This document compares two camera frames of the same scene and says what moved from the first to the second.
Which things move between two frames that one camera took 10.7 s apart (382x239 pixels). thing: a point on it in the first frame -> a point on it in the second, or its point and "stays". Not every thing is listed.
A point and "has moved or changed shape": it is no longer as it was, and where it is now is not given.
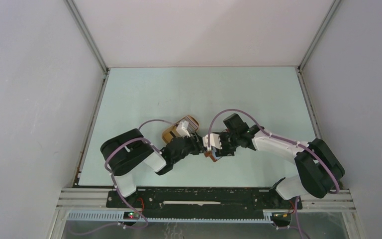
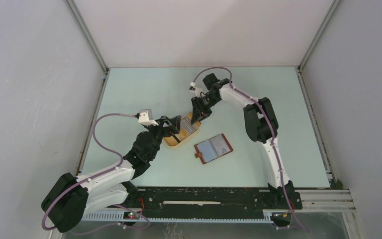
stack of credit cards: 192,126 stays
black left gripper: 197,143 -> 172,123
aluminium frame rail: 97,199 stays
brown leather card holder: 209,154 has moved or changed shape
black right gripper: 225,152 -> 199,110
